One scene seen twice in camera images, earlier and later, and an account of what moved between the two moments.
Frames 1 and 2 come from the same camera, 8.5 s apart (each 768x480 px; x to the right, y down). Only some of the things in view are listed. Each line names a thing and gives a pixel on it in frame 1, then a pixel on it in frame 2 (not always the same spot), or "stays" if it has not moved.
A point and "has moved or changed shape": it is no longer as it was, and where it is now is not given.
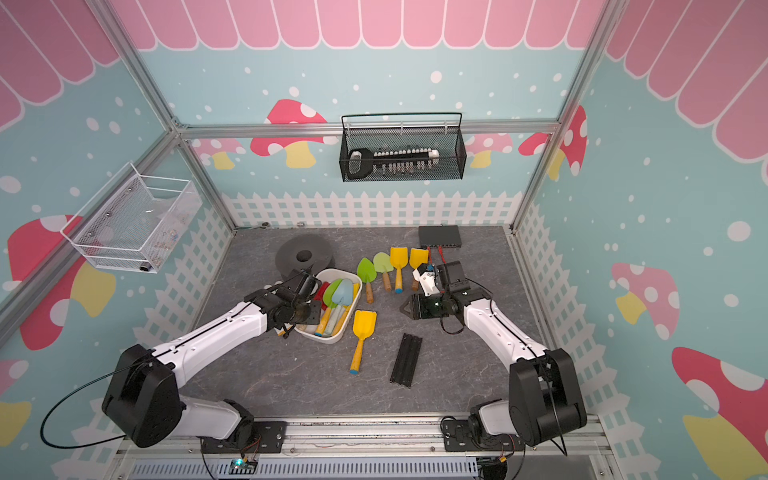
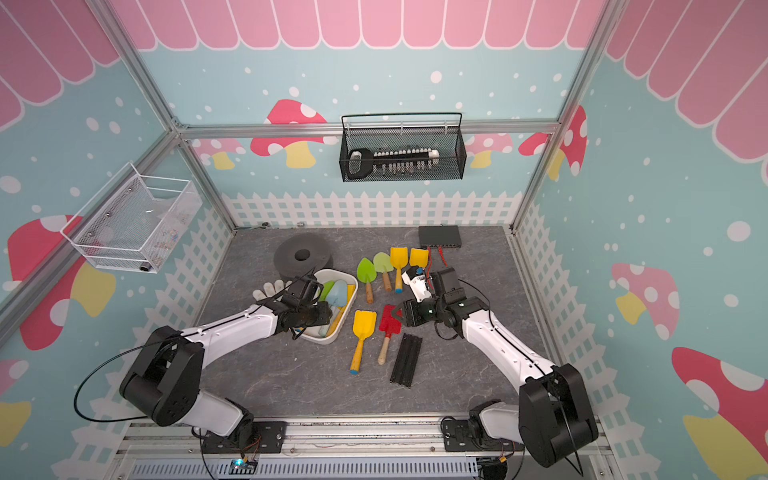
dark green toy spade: (366, 273) stays
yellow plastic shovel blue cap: (399, 258) stays
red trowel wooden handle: (320, 293) has moved or changed shape
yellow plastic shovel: (418, 256) stays
